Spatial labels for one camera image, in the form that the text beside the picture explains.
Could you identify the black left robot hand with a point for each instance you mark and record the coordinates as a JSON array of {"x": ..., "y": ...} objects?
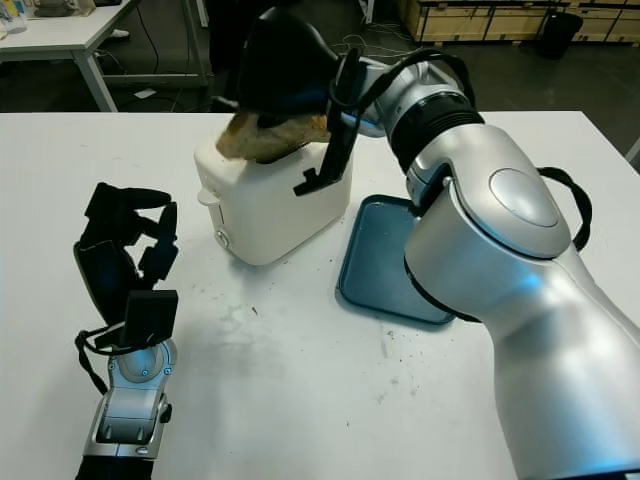
[{"x": 100, "y": 270}]

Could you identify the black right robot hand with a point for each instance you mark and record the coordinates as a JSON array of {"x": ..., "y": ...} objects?
[{"x": 280, "y": 65}]

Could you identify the slice of brown bread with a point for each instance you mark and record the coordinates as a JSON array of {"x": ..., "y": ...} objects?
[{"x": 280, "y": 142}]

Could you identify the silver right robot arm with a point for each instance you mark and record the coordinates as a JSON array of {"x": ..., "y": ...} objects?
[{"x": 500, "y": 250}]

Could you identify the white two-slot toaster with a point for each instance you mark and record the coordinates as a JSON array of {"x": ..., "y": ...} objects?
[{"x": 270, "y": 215}]

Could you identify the blue plastic tray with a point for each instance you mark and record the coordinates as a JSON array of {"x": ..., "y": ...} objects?
[{"x": 375, "y": 270}]

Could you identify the white paper sheet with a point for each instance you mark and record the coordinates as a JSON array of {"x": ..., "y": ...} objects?
[{"x": 145, "y": 93}]

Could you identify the stacked wooden crates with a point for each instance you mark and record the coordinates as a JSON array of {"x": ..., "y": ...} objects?
[{"x": 500, "y": 20}]

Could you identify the white side table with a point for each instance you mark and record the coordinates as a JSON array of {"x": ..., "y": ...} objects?
[{"x": 55, "y": 42}]

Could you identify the printed drinking cup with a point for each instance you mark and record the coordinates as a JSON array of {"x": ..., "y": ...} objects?
[{"x": 11, "y": 15}]

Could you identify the black trash bin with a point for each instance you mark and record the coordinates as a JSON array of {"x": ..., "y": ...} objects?
[{"x": 560, "y": 35}]

